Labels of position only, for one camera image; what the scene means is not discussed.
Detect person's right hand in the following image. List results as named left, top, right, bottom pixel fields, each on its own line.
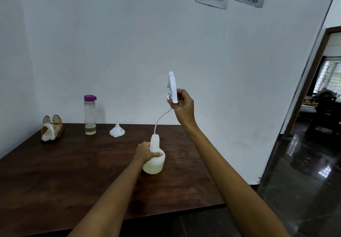
left=169, top=88, right=198, bottom=130

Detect person's left hand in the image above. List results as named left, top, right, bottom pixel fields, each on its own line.
left=134, top=141, right=164, bottom=163

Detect white spray bottle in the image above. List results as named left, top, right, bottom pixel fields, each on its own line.
left=142, top=134, right=166, bottom=175

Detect white spray nozzle head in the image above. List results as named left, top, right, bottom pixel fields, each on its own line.
left=153, top=71, right=179, bottom=136

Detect person's right forearm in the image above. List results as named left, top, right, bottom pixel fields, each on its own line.
left=181, top=121, right=291, bottom=237

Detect person's left forearm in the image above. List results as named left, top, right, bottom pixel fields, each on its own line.
left=67, top=157, right=145, bottom=237

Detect white plastic funnel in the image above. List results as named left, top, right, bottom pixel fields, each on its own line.
left=109, top=120, right=126, bottom=138

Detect dark wooden table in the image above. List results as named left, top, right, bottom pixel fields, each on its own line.
left=0, top=123, right=227, bottom=237

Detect clear bottle with purple cap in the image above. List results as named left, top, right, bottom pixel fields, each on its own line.
left=84, top=95, right=97, bottom=135

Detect wooden napkin holder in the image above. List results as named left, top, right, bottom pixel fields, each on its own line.
left=41, top=114, right=65, bottom=141

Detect white paper napkins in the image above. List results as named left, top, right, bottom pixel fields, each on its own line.
left=41, top=123, right=57, bottom=141

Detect dark wooden chair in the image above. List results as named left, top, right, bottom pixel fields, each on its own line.
left=305, top=88, right=341, bottom=136

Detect barred window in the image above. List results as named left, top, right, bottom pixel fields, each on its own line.
left=313, top=60, right=341, bottom=95

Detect brown door frame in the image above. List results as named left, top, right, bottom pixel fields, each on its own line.
left=282, top=26, right=341, bottom=138

